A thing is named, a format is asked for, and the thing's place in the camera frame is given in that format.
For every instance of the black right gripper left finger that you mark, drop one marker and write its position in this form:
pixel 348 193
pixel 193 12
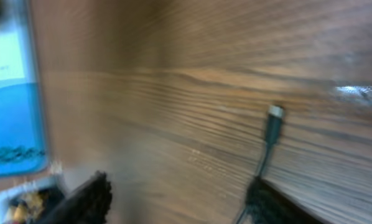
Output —
pixel 88 204

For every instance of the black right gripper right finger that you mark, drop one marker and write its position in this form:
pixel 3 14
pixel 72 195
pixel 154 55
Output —
pixel 267 205

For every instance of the blue Galaxy smartphone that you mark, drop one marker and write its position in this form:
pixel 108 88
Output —
pixel 23 148

